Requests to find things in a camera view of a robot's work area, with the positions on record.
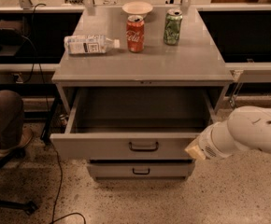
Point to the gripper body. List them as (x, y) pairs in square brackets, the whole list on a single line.
[(208, 144)]

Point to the grey top drawer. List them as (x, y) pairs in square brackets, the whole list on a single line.
[(123, 145)]

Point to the grey drawer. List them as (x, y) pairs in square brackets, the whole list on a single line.
[(151, 169), (123, 145)]

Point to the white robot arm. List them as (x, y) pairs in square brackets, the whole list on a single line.
[(246, 128)]

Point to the grey metal drawer cabinet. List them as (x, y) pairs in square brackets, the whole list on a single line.
[(193, 63)]

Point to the grey lower drawer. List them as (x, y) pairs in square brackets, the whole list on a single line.
[(151, 169)]

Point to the green soda can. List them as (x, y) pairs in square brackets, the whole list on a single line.
[(172, 26)]

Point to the red cola can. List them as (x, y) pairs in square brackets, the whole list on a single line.
[(135, 33)]

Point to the white paper bowl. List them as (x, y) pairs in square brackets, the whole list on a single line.
[(137, 8)]

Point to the clear plastic water bottle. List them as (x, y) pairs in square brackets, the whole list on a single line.
[(89, 44)]

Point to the tan shoe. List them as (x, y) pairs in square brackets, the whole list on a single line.
[(9, 144)]

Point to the black top drawer handle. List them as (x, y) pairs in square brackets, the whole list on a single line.
[(144, 147)]

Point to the black drawer handle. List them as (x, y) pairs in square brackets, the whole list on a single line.
[(144, 147), (141, 171)]

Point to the black lower drawer handle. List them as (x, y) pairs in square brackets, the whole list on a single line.
[(141, 171)]

